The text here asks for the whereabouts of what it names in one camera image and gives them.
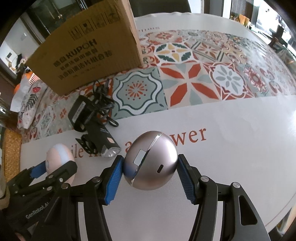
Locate white fruit basket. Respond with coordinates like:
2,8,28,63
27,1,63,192
22,71,39,83

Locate brown cardboard box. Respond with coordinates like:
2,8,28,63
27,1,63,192
25,0,144,96

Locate black bike light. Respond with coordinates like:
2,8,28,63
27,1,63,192
81,123,121,158

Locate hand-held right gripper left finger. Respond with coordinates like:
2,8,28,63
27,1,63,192
31,155,125,241

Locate dark glass sliding door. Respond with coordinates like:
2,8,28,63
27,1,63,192
22,0,105,45

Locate pink round fish-shaped device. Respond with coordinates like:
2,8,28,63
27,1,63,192
46,144,76,184

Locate silver ball-shaped device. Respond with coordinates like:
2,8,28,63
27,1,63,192
122,131,179,191

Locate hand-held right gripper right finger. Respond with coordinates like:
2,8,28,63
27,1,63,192
176,153,271,241

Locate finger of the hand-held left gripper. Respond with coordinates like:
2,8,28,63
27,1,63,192
17,161,78,200
6,162,48,194

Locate black power adapter with cable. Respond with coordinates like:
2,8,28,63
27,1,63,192
68,80,120,133

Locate woven wicker box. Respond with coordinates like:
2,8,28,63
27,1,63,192
3,128,23,172

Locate dark green chair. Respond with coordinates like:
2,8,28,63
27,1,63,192
180,0,192,13

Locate floral fabric pouch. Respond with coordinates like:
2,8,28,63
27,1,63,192
10,77,47,130

